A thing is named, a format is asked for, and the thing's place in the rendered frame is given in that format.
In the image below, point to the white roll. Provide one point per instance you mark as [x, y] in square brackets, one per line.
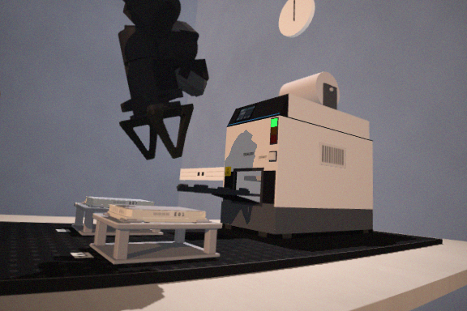
[311, 87]

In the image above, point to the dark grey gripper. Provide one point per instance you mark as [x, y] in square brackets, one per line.
[142, 86]

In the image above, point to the white multiwell plate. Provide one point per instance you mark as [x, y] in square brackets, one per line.
[106, 202]

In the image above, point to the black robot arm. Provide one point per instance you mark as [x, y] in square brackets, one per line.
[154, 20]

